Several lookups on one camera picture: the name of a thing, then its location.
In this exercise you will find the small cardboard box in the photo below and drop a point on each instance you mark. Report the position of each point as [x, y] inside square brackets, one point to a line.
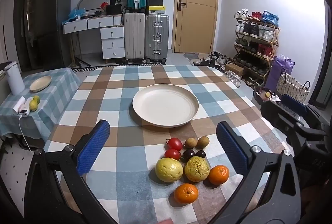
[234, 69]

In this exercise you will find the woven basket bag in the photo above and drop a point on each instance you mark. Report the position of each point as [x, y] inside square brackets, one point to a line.
[291, 87]

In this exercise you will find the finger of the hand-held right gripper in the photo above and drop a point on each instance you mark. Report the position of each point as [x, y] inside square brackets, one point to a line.
[293, 102]
[280, 116]

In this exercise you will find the brown blue checkered tablecloth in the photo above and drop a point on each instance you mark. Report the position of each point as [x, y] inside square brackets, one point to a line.
[124, 89]

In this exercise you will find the red tomato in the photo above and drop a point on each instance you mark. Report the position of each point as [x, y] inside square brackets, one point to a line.
[174, 143]
[172, 154]

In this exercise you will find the orange mandarin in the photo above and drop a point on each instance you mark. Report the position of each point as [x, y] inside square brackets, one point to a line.
[218, 175]
[186, 193]

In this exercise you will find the grey refrigerator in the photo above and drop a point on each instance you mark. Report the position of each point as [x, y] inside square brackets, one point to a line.
[53, 26]

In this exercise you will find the black basket with items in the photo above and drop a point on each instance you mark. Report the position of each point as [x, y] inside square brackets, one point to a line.
[264, 95]

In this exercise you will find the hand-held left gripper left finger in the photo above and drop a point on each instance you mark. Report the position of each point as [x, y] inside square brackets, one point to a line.
[94, 146]

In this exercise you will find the yellow black box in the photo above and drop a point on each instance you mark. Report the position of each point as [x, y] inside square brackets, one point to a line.
[155, 9]

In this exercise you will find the wooden door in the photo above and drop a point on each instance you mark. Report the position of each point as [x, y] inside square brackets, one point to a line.
[195, 3]

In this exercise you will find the green lime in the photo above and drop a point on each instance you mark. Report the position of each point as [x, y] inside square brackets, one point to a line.
[36, 98]

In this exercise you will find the grey door mat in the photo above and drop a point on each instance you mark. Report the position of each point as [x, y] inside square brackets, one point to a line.
[191, 56]

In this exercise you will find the dark plum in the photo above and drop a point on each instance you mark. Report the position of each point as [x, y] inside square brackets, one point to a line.
[200, 154]
[188, 153]

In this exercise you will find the white power bank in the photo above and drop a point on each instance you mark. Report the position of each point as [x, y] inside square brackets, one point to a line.
[24, 112]

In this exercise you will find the large cream plate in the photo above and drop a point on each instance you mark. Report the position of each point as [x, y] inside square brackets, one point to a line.
[166, 105]

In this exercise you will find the blue plastic bag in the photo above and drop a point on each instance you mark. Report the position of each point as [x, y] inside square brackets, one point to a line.
[76, 13]

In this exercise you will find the wooden shoe rack with shoes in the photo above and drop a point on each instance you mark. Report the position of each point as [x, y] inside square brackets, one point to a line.
[255, 42]

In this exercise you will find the wrinkled yellow passion fruit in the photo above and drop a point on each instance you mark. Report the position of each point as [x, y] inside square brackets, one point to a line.
[196, 169]

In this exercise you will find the striped floor rug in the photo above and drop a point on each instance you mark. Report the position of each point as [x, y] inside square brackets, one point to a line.
[109, 68]

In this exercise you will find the small brown fruit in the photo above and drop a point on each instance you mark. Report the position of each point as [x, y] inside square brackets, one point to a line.
[202, 142]
[191, 142]

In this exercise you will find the beige suitcase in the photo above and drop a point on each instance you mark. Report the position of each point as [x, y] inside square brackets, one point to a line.
[134, 34]

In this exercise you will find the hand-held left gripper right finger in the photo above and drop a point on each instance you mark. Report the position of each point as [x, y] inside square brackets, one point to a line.
[230, 146]

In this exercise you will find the white dresser desk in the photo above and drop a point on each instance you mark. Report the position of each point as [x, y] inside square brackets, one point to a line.
[111, 43]

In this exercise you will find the pile of shoes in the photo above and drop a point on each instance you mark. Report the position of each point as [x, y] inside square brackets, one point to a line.
[215, 59]

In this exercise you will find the plain black box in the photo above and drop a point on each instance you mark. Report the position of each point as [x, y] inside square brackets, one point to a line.
[155, 3]

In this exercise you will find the small cream plate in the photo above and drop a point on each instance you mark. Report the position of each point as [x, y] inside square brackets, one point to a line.
[40, 83]

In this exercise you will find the white electric kettle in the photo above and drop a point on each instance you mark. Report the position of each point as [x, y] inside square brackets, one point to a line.
[14, 78]

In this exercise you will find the silver suitcase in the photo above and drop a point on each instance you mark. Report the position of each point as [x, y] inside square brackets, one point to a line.
[157, 37]

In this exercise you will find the white handheld device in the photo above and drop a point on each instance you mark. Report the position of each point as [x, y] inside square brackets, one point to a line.
[18, 105]

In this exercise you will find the purple gift bag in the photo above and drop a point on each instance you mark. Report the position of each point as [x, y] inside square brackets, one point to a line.
[278, 70]

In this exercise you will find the pale blue checkered tablecloth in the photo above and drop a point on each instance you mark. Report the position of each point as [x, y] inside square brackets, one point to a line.
[59, 78]

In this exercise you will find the smooth yellow passion fruit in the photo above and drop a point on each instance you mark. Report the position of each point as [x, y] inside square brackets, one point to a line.
[169, 170]

